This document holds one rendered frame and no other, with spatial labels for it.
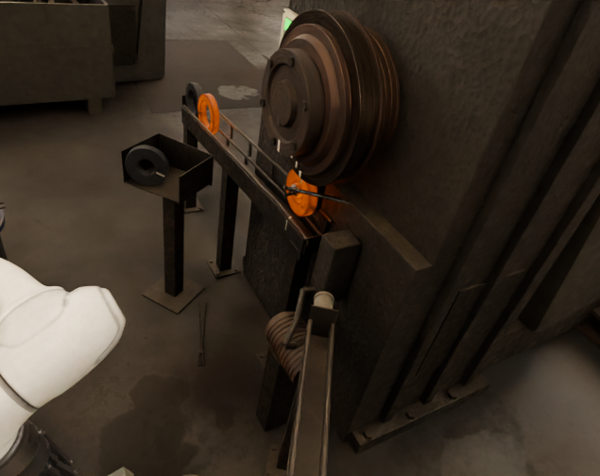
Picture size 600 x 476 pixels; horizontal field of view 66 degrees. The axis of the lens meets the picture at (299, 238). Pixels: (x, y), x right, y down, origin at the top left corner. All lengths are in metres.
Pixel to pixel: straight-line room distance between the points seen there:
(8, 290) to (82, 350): 0.14
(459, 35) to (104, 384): 1.64
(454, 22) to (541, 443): 1.66
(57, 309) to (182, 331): 1.41
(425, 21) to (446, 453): 1.50
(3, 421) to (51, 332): 0.12
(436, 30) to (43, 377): 1.02
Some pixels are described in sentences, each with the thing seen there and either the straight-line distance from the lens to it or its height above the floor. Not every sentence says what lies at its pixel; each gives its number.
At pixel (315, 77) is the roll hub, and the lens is 1.22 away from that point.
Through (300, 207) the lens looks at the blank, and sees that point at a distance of 1.49.
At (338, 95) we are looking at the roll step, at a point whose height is 1.20.
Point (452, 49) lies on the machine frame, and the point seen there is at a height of 1.36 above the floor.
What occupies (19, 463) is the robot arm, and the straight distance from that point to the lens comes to 0.83.
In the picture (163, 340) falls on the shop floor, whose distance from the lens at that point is 2.07.
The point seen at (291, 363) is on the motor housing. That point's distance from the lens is 1.40.
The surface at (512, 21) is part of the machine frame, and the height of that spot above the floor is 1.45.
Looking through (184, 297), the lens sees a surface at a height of 0.01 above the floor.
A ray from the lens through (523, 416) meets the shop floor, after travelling 2.28.
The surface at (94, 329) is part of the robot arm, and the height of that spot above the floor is 1.08.
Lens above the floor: 1.61
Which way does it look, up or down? 38 degrees down
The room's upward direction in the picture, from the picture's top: 12 degrees clockwise
